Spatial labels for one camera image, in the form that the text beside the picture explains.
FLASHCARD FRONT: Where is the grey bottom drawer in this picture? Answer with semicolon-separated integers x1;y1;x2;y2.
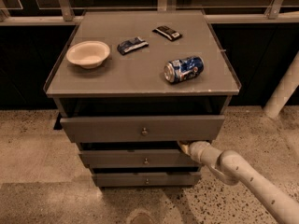
93;172;201;187

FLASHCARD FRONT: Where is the grey drawer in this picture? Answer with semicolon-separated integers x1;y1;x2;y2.
61;115;224;143
93;172;201;187
79;149;200;168

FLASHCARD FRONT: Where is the blue crushed soda can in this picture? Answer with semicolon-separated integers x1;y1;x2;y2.
164;56;204;84

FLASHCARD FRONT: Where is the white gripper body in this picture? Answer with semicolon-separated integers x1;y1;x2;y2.
189;141;210;164

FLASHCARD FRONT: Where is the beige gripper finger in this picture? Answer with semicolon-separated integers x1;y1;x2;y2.
178;141;191;155

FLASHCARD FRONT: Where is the blue snack packet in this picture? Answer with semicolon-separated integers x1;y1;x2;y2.
117;36;149;55

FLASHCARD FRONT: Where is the white diagonal pole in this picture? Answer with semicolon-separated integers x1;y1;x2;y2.
263;51;299;119

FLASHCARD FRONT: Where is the metal railing frame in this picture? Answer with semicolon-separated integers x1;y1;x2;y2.
0;0;299;26

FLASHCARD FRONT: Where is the grey drawer cabinet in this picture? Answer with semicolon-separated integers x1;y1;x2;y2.
45;11;240;177

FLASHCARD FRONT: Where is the grey top drawer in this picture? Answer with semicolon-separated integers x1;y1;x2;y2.
61;115;224;143

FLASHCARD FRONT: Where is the black snack packet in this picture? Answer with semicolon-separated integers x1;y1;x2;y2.
152;25;182;41

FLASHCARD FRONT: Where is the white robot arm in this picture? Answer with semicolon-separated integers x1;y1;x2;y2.
178;141;299;224

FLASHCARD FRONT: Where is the white paper bowl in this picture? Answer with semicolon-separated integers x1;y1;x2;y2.
66;41;110;69

